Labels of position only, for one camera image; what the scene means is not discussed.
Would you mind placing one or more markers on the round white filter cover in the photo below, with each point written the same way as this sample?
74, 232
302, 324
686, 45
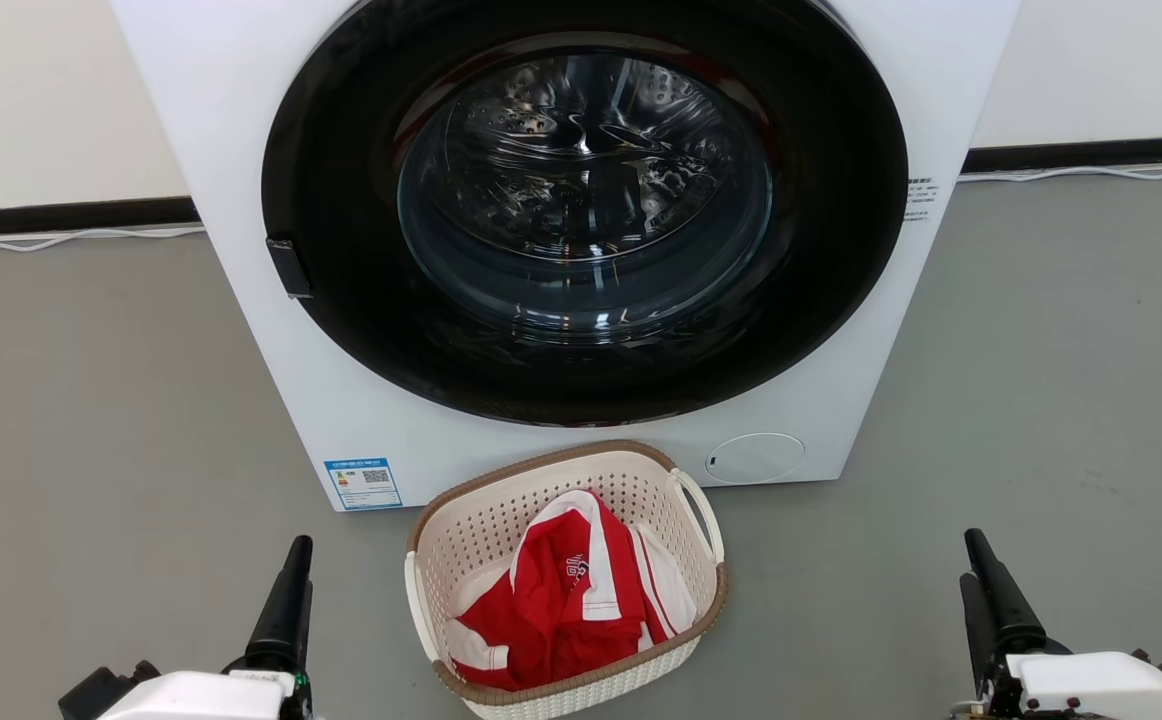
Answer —
755, 458

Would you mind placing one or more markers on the red and white shirt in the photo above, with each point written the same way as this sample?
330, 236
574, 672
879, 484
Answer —
561, 600

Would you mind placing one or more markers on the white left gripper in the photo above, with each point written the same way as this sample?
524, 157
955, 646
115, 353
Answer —
201, 698

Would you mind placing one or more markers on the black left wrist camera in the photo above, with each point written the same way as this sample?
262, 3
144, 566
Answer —
106, 692

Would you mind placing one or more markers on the steel washer drum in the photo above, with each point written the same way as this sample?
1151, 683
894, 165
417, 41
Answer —
581, 170

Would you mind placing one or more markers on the small black text label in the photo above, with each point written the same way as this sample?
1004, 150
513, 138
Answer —
922, 199

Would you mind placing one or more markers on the black baseboard strip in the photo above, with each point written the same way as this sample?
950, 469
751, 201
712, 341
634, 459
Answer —
61, 215
1091, 154

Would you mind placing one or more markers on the white front-load washing machine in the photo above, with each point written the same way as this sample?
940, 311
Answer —
241, 150

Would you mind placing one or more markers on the round black washer door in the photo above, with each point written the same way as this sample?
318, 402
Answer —
341, 200

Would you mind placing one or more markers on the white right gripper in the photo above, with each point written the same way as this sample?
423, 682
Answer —
1091, 685

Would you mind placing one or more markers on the cream plastic laundry basket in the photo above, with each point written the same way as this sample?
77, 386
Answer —
471, 530

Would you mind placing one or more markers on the blue energy label sticker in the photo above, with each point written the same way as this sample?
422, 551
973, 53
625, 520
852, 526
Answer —
363, 484

